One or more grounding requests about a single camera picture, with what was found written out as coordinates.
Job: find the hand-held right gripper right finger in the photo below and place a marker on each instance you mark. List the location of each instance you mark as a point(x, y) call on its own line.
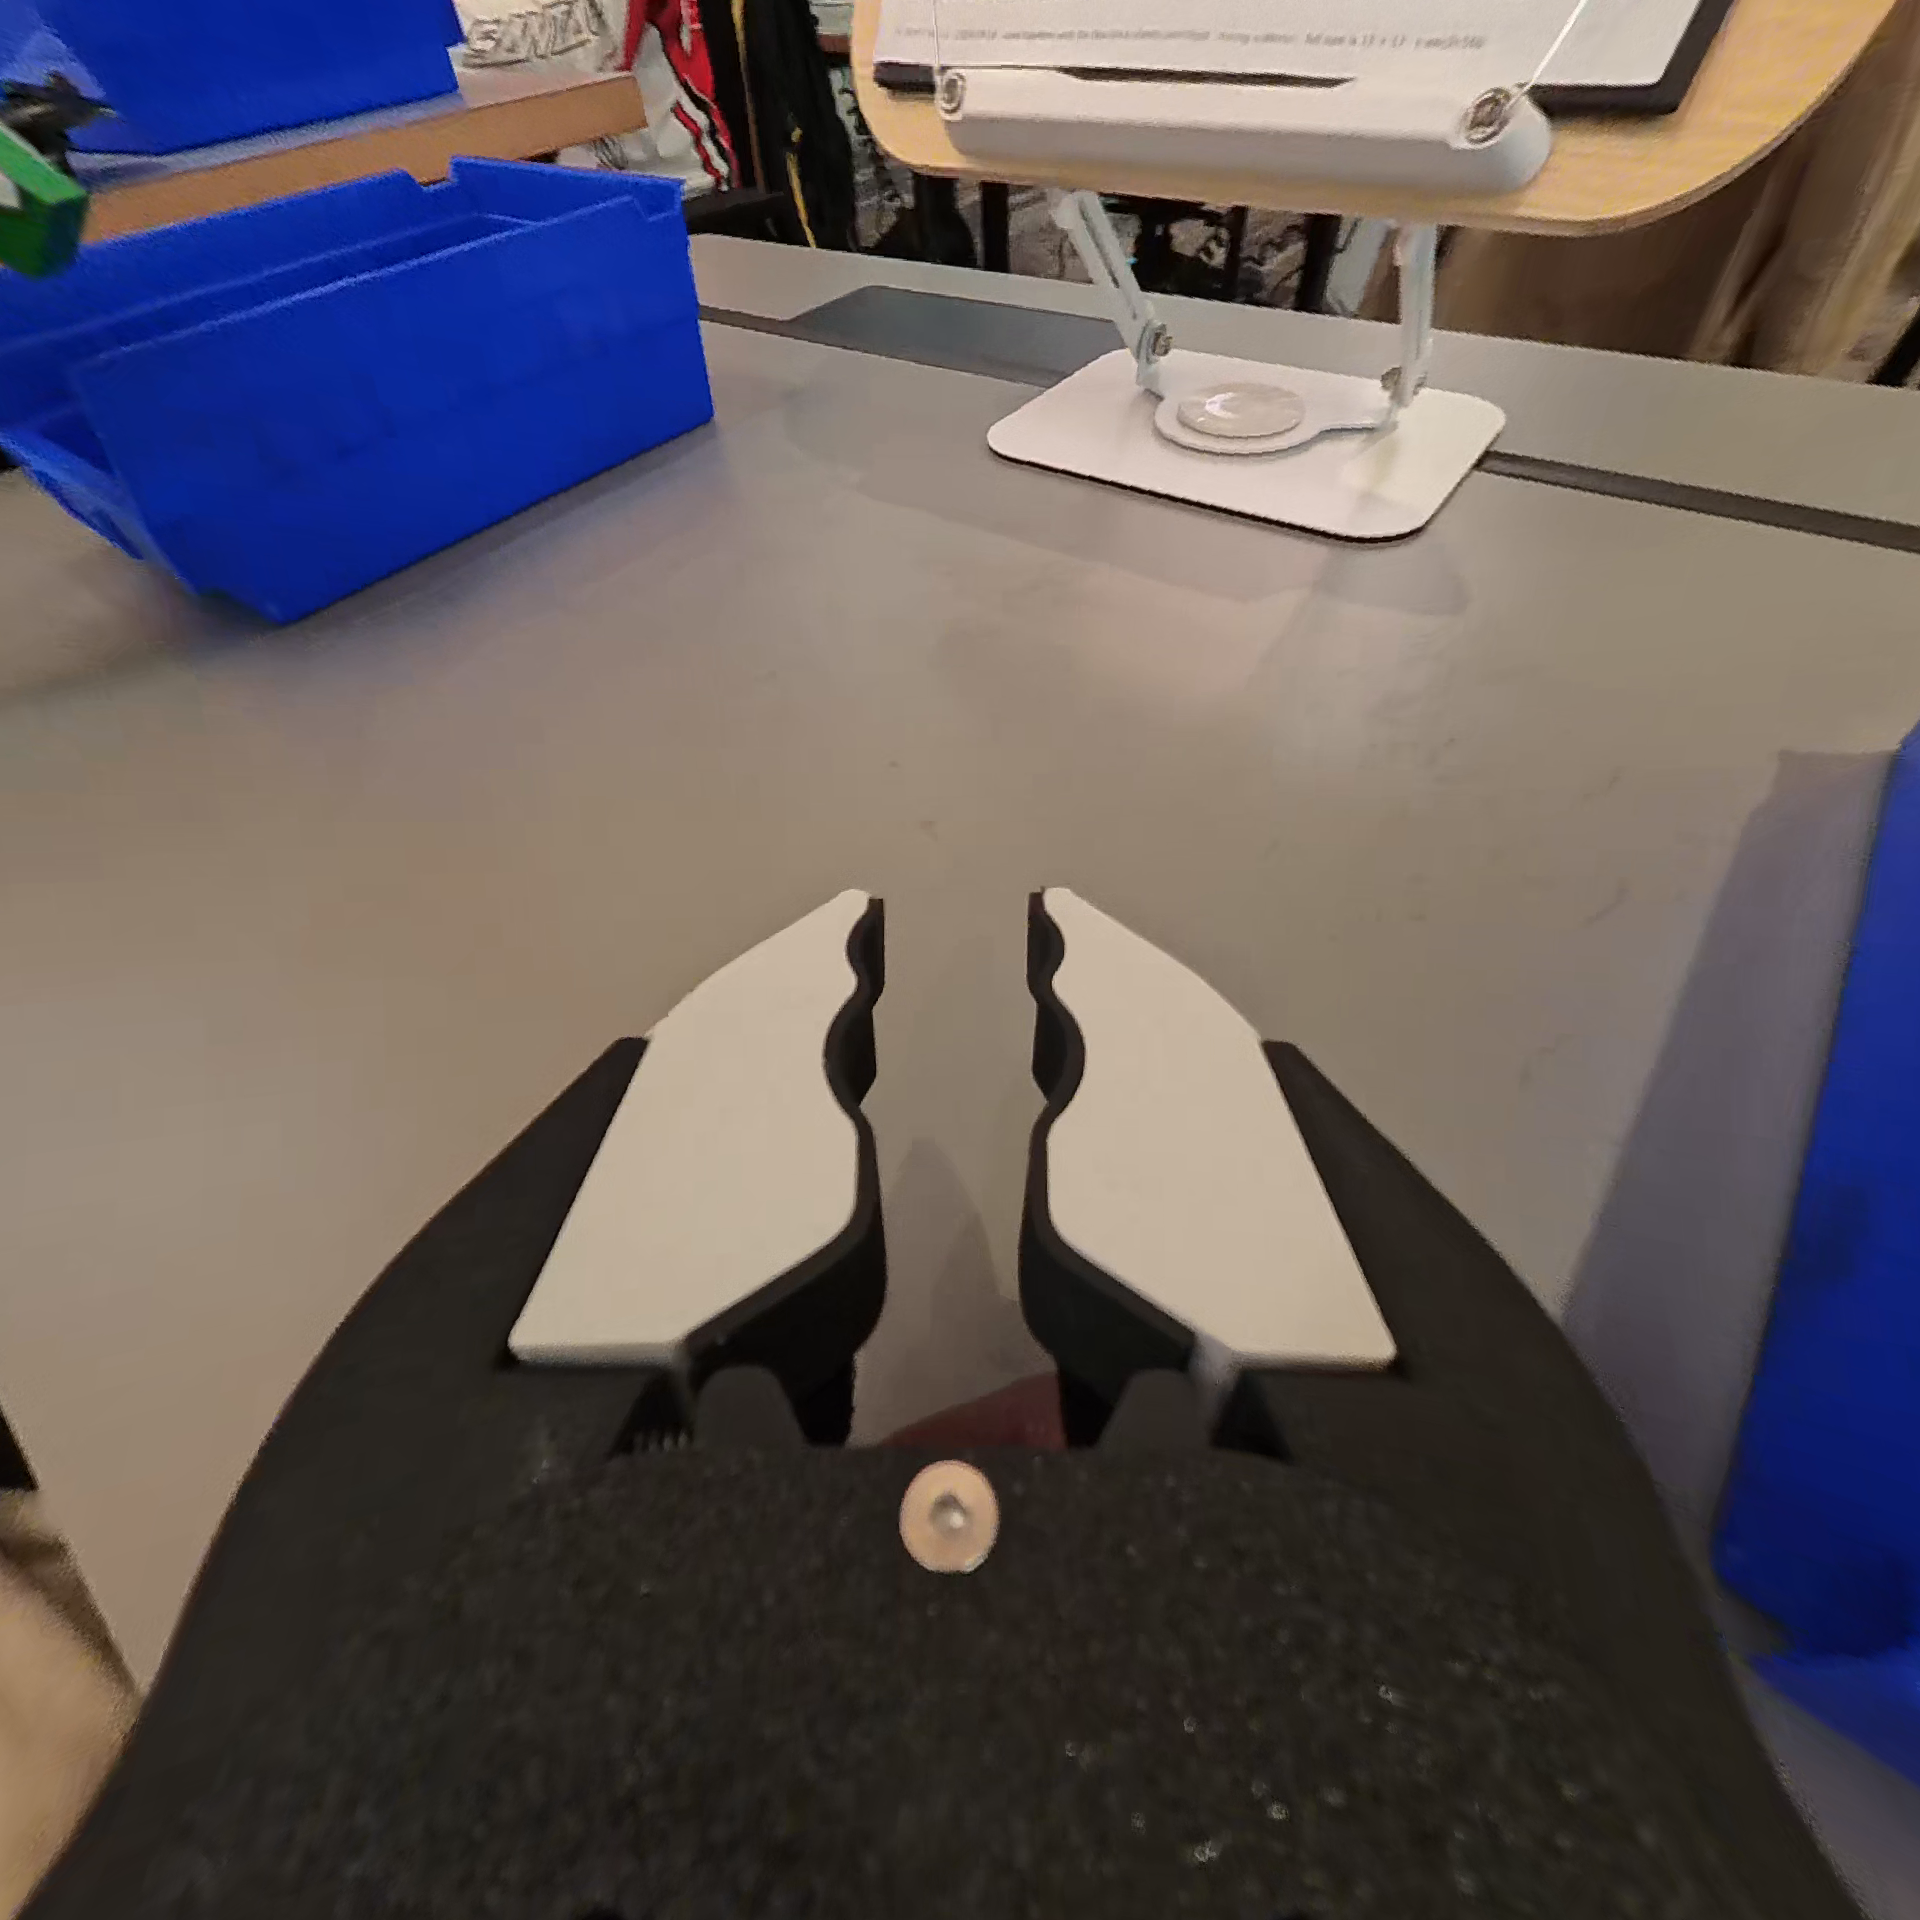
point(1199, 1187)

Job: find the wooden edged table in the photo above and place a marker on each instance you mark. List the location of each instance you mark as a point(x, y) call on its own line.
point(376, 151)

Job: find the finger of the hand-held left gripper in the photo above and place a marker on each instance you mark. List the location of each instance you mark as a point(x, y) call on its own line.
point(53, 108)

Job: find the person's cream sweater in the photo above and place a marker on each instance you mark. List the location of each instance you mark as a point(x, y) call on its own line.
point(53, 1697)

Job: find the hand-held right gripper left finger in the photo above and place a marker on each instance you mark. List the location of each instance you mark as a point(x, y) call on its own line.
point(706, 1187)

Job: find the wooden document stand white base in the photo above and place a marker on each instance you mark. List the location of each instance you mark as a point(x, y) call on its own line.
point(1275, 452)

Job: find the green wooden cube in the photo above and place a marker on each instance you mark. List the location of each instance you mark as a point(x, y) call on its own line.
point(37, 204)

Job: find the blue plastic bin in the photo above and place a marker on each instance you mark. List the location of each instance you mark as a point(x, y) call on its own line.
point(1846, 1200)
point(268, 59)
point(419, 420)

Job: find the printed instruction sheet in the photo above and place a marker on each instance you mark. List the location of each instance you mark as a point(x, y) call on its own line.
point(1275, 38)

